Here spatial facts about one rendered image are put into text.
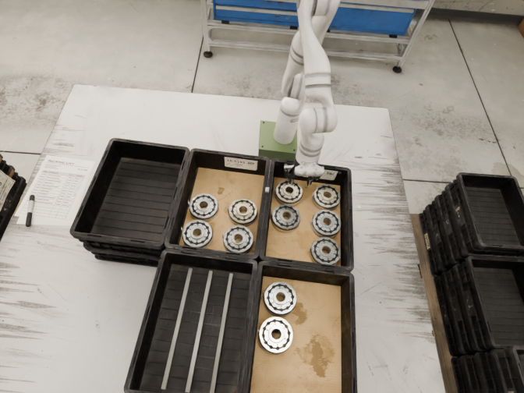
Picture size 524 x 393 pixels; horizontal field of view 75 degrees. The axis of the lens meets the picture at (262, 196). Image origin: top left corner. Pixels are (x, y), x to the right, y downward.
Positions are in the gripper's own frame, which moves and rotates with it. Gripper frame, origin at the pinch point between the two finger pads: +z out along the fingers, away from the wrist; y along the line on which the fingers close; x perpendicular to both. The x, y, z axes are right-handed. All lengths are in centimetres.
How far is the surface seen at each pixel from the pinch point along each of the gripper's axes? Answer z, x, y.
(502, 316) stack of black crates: 55, 34, -101
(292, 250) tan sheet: 9.8, 22.4, 2.7
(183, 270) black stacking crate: 10, 30, 39
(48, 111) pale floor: 92, -116, 164
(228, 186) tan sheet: 9.7, -3.1, 26.1
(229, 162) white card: 3.8, -10.2, 25.7
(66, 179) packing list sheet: 23, -12, 94
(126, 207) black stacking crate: 10, 7, 62
